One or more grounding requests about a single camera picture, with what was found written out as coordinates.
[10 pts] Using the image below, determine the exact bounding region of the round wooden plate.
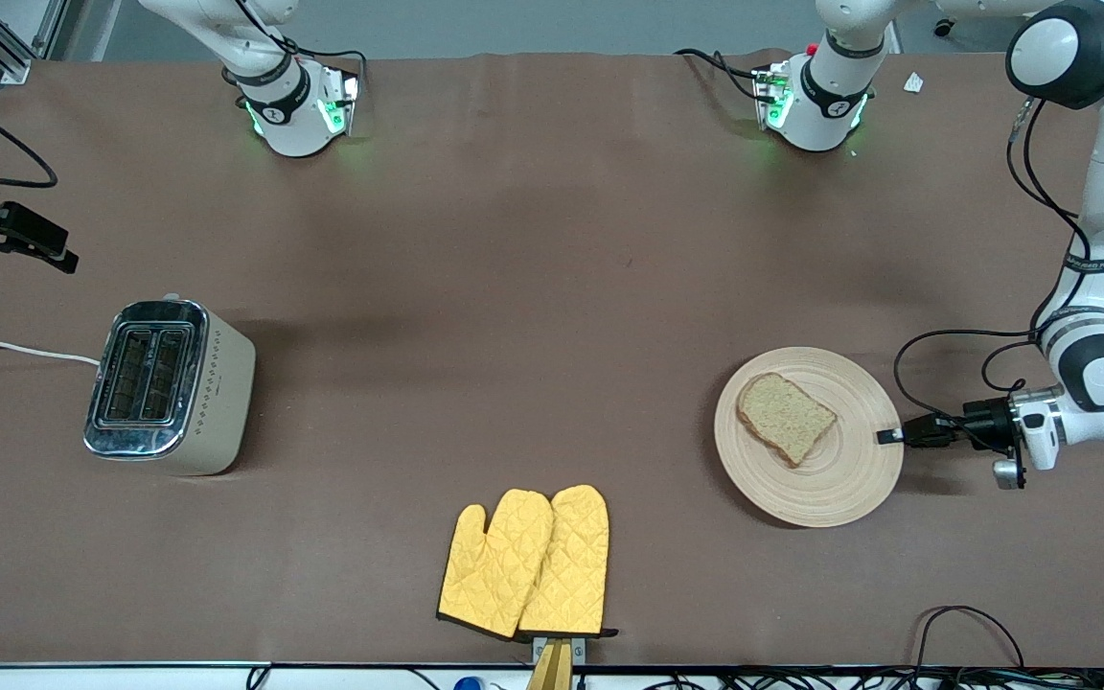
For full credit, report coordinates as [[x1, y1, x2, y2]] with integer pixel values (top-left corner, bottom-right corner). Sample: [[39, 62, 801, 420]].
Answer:
[[713, 346, 905, 529]]

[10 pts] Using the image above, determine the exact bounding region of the brown bread slice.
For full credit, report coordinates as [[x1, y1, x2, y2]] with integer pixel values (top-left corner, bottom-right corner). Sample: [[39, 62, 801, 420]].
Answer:
[[737, 372, 839, 469]]

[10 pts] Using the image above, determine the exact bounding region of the chrome and beige toaster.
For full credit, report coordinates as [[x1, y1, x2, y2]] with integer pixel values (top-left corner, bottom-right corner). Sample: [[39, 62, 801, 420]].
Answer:
[[82, 292, 258, 477]]

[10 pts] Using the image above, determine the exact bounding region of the yellow quilted oven mitt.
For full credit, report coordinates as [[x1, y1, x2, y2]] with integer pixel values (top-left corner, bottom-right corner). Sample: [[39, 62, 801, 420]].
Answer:
[[436, 489, 555, 640], [517, 484, 620, 640]]

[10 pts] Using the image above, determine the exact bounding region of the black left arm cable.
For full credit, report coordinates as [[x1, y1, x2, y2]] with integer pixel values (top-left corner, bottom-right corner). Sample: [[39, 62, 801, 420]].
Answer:
[[892, 96, 1090, 451]]

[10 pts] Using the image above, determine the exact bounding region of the aluminium frame profile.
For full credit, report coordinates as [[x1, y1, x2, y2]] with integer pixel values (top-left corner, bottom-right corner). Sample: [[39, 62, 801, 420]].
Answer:
[[0, 0, 69, 85]]

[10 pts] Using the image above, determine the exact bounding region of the black looped cable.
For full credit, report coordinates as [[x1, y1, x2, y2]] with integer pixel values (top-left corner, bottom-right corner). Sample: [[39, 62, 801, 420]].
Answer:
[[911, 606, 1027, 672]]

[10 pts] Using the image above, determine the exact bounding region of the black arm base cable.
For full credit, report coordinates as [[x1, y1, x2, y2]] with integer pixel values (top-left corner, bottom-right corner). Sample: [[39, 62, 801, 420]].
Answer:
[[279, 38, 368, 73], [675, 48, 766, 102]]

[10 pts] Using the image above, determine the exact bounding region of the small metal bracket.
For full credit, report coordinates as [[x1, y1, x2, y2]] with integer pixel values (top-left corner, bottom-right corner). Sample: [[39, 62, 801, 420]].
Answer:
[[532, 634, 587, 664]]

